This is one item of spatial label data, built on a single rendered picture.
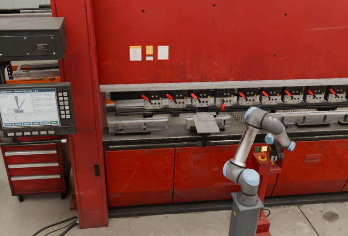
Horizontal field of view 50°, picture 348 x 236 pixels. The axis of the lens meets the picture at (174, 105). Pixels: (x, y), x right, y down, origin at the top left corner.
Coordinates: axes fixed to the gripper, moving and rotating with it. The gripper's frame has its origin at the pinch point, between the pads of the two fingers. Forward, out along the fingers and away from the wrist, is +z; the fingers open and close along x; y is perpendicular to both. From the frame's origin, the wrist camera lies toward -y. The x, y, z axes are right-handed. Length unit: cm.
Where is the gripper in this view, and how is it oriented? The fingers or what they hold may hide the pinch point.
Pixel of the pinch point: (273, 162)
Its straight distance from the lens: 321.1
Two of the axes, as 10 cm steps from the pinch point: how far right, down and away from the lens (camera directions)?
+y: -2.0, -5.4, 8.2
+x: -9.8, 0.7, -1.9
